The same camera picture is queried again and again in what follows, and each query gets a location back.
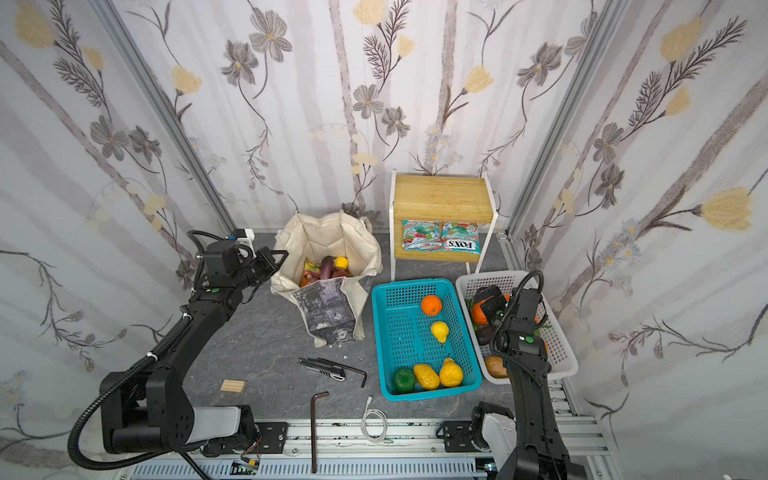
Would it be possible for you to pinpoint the orange fruit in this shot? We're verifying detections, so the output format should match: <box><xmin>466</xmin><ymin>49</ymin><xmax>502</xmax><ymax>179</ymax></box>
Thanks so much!
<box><xmin>420</xmin><ymin>295</ymin><xmax>443</xmax><ymax>316</ymax></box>

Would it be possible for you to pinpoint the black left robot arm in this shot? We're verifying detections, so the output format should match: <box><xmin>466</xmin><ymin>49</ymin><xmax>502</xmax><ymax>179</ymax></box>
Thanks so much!
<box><xmin>67</xmin><ymin>230</ymin><xmax>289</xmax><ymax>478</ymax></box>

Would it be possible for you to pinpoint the teal mint candy bag right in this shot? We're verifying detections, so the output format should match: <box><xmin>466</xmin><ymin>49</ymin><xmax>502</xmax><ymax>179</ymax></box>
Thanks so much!
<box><xmin>441</xmin><ymin>222</ymin><xmax>482</xmax><ymax>254</ymax></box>

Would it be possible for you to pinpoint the orange candy bag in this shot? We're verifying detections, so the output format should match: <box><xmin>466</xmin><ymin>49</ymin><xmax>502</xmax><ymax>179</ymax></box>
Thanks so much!
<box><xmin>299</xmin><ymin>258</ymin><xmax>321</xmax><ymax>288</ymax></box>

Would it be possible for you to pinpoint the white wooden two-tier shelf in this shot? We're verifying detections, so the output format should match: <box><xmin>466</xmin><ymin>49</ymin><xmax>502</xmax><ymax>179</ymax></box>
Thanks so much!
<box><xmin>388</xmin><ymin>171</ymin><xmax>499</xmax><ymax>280</ymax></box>

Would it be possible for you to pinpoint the pink dragon fruit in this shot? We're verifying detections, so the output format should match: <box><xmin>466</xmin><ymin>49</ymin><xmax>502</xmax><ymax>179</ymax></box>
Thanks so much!
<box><xmin>331</xmin><ymin>268</ymin><xmax>351</xmax><ymax>278</ymax></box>

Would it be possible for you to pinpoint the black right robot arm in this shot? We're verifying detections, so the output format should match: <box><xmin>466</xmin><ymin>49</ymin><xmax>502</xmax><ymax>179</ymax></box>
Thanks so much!
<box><xmin>473</xmin><ymin>270</ymin><xmax>588</xmax><ymax>479</ymax></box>

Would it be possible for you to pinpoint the white coiled cable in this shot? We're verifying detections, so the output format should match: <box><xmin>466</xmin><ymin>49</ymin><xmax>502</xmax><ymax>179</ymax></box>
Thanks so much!
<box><xmin>359</xmin><ymin>395</ymin><xmax>389</xmax><ymax>445</ymax></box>

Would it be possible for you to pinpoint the small black hex key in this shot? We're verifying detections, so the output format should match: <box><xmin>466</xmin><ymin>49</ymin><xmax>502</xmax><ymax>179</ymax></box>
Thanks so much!
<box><xmin>319</xmin><ymin>358</ymin><xmax>368</xmax><ymax>388</ymax></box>

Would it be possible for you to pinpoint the small green circuit board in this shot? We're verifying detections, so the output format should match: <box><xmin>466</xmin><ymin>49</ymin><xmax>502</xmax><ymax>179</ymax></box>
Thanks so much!
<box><xmin>229</xmin><ymin>460</ymin><xmax>260</xmax><ymax>476</ymax></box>

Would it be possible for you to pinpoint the yellow lemon middle lower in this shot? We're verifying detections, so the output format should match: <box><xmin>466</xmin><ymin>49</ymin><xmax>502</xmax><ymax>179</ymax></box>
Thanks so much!
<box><xmin>430</xmin><ymin>321</ymin><xmax>450</xmax><ymax>345</ymax></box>

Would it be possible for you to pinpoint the brown potato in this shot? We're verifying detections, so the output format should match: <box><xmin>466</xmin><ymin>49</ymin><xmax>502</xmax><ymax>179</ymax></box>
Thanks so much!
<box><xmin>484</xmin><ymin>355</ymin><xmax>508</xmax><ymax>379</ymax></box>

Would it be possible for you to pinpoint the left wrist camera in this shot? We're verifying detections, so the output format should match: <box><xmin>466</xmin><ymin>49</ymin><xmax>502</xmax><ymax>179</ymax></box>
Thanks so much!
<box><xmin>229</xmin><ymin>228</ymin><xmax>255</xmax><ymax>249</ymax></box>

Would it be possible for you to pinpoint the yellow pear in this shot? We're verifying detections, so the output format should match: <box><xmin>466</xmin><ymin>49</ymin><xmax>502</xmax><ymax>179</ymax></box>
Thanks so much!
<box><xmin>439</xmin><ymin>358</ymin><xmax>464</xmax><ymax>388</ymax></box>

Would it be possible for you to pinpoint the black utility knife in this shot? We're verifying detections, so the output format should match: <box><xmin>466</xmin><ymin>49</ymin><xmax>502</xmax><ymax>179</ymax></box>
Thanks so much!
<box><xmin>298</xmin><ymin>357</ymin><xmax>346</xmax><ymax>382</ymax></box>

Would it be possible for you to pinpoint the large black hex key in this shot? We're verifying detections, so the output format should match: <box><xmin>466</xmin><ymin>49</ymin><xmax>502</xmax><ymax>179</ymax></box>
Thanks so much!
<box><xmin>310</xmin><ymin>391</ymin><xmax>329</xmax><ymax>474</ymax></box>

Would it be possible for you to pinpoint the teal plastic basket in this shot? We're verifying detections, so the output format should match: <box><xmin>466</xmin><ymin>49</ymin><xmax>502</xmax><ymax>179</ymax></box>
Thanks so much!
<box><xmin>371</xmin><ymin>278</ymin><xmax>482</xmax><ymax>402</ymax></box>

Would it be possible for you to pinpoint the green lime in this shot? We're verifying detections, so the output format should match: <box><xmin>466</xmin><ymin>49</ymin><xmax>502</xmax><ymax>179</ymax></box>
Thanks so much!
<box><xmin>392</xmin><ymin>367</ymin><xmax>417</xmax><ymax>394</ymax></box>

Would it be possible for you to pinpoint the cream canvas tote bag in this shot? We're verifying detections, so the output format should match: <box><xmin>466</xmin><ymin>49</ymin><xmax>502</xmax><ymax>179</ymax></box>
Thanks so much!
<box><xmin>270</xmin><ymin>211</ymin><xmax>383</xmax><ymax>348</ymax></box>

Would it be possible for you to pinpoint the small wooden block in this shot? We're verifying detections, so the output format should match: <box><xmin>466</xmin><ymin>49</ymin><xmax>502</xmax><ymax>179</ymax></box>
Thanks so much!
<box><xmin>220</xmin><ymin>379</ymin><xmax>246</xmax><ymax>394</ymax></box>

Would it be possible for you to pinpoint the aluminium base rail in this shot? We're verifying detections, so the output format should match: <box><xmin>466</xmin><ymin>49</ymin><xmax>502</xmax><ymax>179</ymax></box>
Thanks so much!
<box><xmin>103</xmin><ymin>417</ymin><xmax>622</xmax><ymax>479</ymax></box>

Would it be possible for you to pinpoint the small yellow lemon top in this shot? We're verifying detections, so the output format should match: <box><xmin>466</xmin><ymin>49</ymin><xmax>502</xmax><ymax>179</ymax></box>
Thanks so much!
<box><xmin>334</xmin><ymin>256</ymin><xmax>349</xmax><ymax>270</ymax></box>

